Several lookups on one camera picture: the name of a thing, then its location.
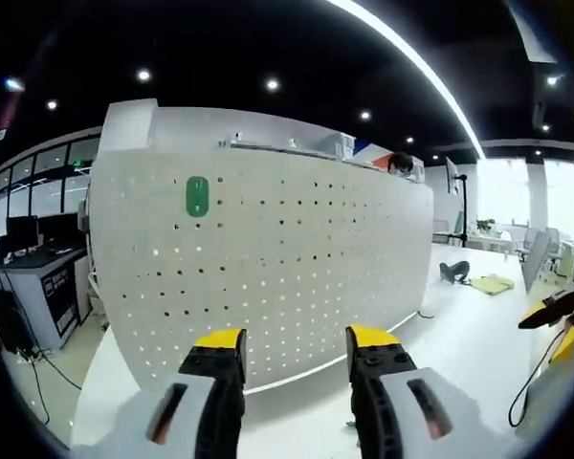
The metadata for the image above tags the screen on black pole stand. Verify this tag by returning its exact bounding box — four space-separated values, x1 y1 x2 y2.
444 156 470 249

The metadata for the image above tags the green hook assembly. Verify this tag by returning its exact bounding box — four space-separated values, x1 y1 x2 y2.
185 175 210 219

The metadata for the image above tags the group of ceiling spotlights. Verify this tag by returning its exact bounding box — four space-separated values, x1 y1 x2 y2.
4 66 574 144

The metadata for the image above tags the black curved band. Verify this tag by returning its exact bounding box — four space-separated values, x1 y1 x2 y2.
438 260 471 284

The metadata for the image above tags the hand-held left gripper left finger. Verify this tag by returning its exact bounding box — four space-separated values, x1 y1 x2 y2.
69 328 248 459

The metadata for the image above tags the black desktop monitor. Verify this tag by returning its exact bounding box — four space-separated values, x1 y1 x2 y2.
36 212 85 251
5 215 39 254

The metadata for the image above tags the yellow cloth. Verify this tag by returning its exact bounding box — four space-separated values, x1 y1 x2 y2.
468 273 516 296

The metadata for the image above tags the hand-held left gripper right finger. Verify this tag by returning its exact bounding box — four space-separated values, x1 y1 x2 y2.
344 323 501 459

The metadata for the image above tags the grey metal shelving rack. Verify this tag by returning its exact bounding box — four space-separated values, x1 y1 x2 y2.
214 132 320 155

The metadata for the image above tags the dark grey workstation cabinet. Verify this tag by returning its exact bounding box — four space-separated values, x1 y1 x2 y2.
0 247 95 353

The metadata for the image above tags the pale grey chair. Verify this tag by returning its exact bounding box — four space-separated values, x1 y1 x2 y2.
522 228 553 294

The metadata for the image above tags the long ceiling light strip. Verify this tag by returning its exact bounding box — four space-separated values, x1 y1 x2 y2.
327 0 487 159

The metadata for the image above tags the shelving rack with white bins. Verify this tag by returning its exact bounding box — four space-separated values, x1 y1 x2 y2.
332 133 360 162

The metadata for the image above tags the white perforated mounting plate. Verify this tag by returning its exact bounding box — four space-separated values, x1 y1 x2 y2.
88 142 435 397

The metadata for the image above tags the thin black cable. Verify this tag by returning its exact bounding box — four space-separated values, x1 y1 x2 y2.
508 327 568 428

